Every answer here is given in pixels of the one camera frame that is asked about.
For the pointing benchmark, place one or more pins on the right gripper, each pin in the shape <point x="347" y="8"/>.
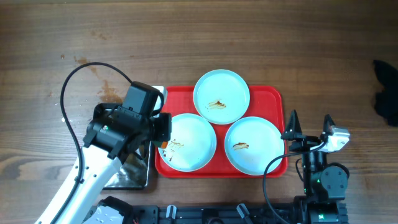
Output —
<point x="308" y="138"/>

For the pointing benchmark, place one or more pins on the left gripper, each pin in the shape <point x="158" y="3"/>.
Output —
<point x="165" y="126"/>

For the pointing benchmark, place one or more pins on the light blue plate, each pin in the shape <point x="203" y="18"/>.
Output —
<point x="192" y="143"/>
<point x="221" y="96"/>
<point x="251" y="143"/>

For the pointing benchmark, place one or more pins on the green orange sponge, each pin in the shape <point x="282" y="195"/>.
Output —
<point x="163" y="144"/>

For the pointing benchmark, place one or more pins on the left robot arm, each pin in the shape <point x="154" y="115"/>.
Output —
<point x="115" y="132"/>

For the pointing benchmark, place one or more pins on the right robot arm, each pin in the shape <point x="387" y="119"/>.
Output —
<point x="324" y="183"/>

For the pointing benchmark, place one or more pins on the red plastic tray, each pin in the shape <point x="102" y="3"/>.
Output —
<point x="265" y="102"/>

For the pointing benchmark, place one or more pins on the black water tray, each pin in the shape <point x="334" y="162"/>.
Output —
<point x="135" y="172"/>

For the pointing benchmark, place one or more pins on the black cloth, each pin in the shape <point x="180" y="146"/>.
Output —
<point x="386" y="100"/>

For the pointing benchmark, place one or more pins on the light blue top plate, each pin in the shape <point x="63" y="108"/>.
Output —
<point x="221" y="96"/>

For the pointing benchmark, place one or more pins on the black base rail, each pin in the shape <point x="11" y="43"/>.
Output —
<point x="217" y="214"/>

